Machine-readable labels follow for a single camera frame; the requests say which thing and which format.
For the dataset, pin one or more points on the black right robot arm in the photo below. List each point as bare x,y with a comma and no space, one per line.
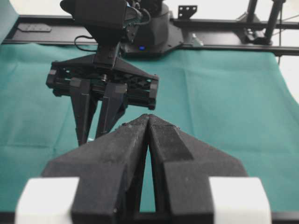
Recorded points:
147,171

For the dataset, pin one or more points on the black perforated bracket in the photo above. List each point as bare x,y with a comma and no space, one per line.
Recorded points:
185,12

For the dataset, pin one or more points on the black metal frame rail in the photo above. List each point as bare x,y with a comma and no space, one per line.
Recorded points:
197,34

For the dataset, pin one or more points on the green table cloth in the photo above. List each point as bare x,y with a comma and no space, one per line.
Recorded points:
235,101

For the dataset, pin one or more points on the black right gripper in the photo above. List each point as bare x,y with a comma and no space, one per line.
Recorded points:
110,78

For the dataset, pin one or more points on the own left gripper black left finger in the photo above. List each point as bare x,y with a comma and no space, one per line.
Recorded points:
110,171

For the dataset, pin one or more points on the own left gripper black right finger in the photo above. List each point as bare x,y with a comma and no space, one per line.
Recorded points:
181,166

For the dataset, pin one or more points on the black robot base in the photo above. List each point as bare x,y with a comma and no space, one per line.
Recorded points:
156,38

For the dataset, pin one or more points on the black camera stand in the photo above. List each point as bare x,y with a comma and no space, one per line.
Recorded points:
255,31

